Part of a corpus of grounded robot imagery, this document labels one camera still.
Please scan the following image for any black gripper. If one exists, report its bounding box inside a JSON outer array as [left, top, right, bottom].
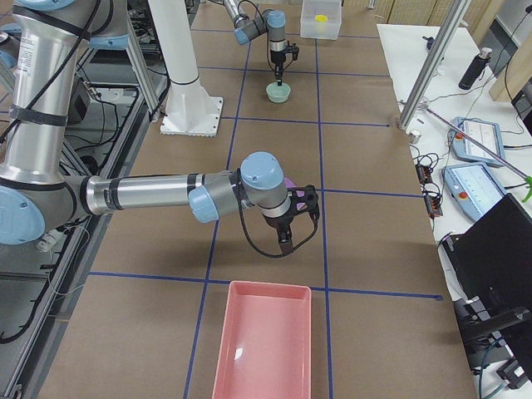
[[269, 51, 286, 86], [264, 215, 294, 254]]

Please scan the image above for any mint green bowl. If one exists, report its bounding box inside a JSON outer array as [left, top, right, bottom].
[[266, 82, 291, 104]]

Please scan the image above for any purple microfiber cloth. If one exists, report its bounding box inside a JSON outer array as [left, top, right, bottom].
[[283, 177, 297, 195]]

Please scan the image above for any yellow plastic cup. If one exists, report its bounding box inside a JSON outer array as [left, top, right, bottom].
[[314, 14, 328, 22]]

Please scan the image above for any clear plastic bin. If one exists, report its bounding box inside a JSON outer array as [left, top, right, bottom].
[[300, 0, 342, 40]]

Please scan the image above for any pink plastic bin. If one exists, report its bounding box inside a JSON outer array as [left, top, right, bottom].
[[212, 281, 312, 398]]

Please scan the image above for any small silver cylinder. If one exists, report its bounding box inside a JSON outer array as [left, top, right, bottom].
[[408, 130, 421, 145]]

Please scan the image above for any black water bottle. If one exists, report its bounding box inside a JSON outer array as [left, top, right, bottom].
[[458, 47, 492, 91]]

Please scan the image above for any near blue teach pendant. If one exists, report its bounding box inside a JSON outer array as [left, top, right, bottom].
[[442, 161, 507, 222]]

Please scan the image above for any blue teach pendant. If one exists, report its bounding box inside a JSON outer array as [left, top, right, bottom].
[[448, 116, 505, 167], [442, 161, 507, 222]]

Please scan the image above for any black monitor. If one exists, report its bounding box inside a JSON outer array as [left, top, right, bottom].
[[443, 193, 531, 377]]

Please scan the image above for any far blue teach pendant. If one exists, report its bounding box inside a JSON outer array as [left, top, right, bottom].
[[448, 116, 505, 167]]

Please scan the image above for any reacher grabber tool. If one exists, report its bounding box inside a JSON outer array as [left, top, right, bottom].
[[420, 106, 532, 204]]

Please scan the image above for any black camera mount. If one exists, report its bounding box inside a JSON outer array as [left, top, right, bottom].
[[287, 185, 320, 224], [285, 42, 299, 61]]

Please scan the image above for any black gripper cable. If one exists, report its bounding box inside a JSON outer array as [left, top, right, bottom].
[[232, 174, 319, 259]]

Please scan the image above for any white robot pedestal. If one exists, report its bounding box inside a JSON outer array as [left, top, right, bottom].
[[150, 1, 224, 137]]

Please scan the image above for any aluminium frame post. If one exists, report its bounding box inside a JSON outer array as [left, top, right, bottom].
[[397, 0, 471, 131]]

